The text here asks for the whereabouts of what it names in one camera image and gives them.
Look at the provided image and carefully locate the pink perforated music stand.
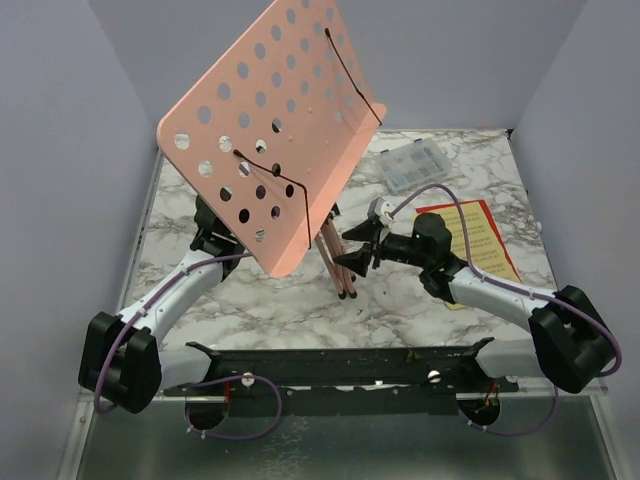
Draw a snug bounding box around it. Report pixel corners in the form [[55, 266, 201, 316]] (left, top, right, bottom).
[[156, 1, 387, 278]]

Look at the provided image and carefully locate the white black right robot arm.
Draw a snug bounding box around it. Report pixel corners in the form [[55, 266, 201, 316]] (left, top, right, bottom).
[[335, 213, 618, 393]]

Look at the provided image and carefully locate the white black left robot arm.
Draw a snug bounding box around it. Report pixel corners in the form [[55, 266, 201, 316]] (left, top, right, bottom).
[[78, 197, 249, 414]]

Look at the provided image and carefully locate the red paper sheet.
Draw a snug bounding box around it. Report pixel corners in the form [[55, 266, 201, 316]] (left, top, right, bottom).
[[415, 199, 521, 285]]

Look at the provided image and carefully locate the yellow sheet music page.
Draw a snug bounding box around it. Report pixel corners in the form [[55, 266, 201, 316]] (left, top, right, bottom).
[[417, 200, 521, 310]]

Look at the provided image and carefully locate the clear plastic compartment box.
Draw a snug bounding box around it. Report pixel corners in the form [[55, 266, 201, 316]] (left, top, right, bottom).
[[376, 138, 452, 194]]

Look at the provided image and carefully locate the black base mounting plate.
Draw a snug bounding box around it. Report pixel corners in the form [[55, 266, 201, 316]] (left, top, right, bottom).
[[165, 340, 518, 417]]

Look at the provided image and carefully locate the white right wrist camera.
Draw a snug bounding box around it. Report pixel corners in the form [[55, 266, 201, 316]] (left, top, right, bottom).
[[367, 197, 393, 227]]

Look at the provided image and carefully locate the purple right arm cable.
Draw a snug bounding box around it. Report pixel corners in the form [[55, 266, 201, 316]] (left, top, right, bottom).
[[392, 183, 624, 435]]

